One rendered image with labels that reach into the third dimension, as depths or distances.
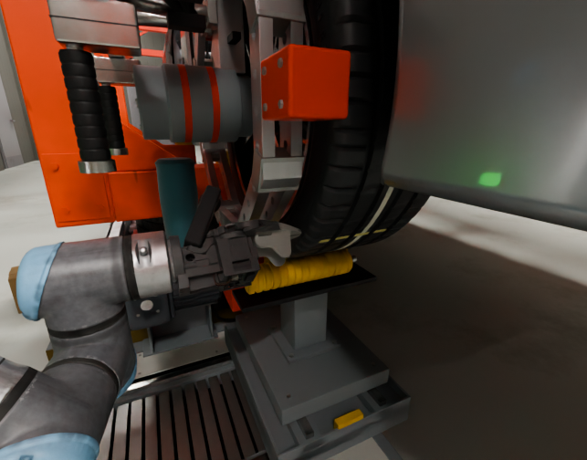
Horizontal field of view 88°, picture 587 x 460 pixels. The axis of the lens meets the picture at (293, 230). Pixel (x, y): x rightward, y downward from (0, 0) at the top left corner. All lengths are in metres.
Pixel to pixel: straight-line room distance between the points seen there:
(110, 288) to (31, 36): 0.83
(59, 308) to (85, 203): 0.70
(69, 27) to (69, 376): 0.39
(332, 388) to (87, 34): 0.78
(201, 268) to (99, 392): 0.18
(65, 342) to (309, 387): 0.53
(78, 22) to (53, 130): 0.66
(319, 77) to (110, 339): 0.41
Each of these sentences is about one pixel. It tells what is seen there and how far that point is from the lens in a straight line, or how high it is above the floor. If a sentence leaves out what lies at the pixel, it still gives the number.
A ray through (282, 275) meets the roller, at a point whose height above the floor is 0.52.
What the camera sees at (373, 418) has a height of 0.15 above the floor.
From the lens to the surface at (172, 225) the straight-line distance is 0.79.
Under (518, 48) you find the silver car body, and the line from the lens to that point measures 0.28.
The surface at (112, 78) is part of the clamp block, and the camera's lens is 0.82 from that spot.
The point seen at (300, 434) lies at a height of 0.17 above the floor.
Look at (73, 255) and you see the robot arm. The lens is 0.45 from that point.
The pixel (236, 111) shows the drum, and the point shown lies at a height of 0.84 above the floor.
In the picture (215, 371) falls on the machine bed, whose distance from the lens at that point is 1.11.
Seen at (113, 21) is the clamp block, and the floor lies 0.93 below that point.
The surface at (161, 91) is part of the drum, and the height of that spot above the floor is 0.87.
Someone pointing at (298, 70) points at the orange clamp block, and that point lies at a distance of 0.35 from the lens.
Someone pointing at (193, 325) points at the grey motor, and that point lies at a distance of 1.27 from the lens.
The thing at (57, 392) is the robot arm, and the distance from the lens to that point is 0.41.
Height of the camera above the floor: 0.80
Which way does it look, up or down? 18 degrees down
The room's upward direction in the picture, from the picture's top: straight up
